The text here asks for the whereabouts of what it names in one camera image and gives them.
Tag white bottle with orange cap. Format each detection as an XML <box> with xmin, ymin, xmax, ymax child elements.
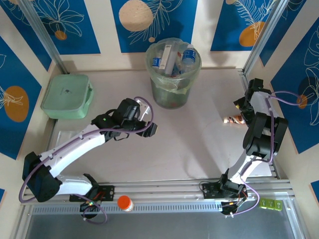
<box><xmin>117</xmin><ymin>195</ymin><xmax>135</xmax><ymax>213</ymax></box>

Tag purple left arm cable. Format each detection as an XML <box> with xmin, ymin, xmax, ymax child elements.
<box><xmin>18</xmin><ymin>96</ymin><xmax>155</xmax><ymax>224</ymax></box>

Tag aluminium frame post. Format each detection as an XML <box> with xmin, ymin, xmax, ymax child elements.
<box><xmin>243</xmin><ymin>0</ymin><xmax>290</xmax><ymax>75</ymax></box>
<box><xmin>18</xmin><ymin>0</ymin><xmax>69</xmax><ymax>75</ymax></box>

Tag grey slotted cable duct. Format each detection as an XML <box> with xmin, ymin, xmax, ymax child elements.
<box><xmin>31</xmin><ymin>202</ymin><xmax>224</xmax><ymax>215</ymax></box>

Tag grey metal panel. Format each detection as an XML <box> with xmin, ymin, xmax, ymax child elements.
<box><xmin>14</xmin><ymin>213</ymin><xmax>304</xmax><ymax>239</ymax></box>

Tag small controller board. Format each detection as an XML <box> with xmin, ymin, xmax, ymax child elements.
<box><xmin>79</xmin><ymin>199</ymin><xmax>102</xmax><ymax>213</ymax></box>
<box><xmin>220</xmin><ymin>200</ymin><xmax>246</xmax><ymax>217</ymax></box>

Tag clear plastic packet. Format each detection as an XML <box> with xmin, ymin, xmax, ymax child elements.
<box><xmin>57</xmin><ymin>129</ymin><xmax>76</xmax><ymax>144</ymax></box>

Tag blue label bottle white cap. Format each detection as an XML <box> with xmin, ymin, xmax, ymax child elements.
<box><xmin>181</xmin><ymin>44</ymin><xmax>197</xmax><ymax>74</ymax></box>

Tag green translucent trash bin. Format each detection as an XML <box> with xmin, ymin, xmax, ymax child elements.
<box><xmin>146</xmin><ymin>37</ymin><xmax>202</xmax><ymax>109</ymax></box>

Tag green lidded container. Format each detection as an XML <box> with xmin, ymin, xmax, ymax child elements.
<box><xmin>40</xmin><ymin>74</ymin><xmax>94</xmax><ymax>120</ymax></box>

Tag orange soda can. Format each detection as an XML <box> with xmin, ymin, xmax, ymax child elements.
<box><xmin>222</xmin><ymin>115</ymin><xmax>247</xmax><ymax>125</ymax></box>

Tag green translucent bin liner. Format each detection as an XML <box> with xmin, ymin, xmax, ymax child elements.
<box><xmin>146</xmin><ymin>37</ymin><xmax>202</xmax><ymax>94</ymax></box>

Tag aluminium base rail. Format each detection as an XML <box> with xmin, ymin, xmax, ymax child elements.
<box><xmin>21</xmin><ymin>178</ymin><xmax>294</xmax><ymax>204</ymax></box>

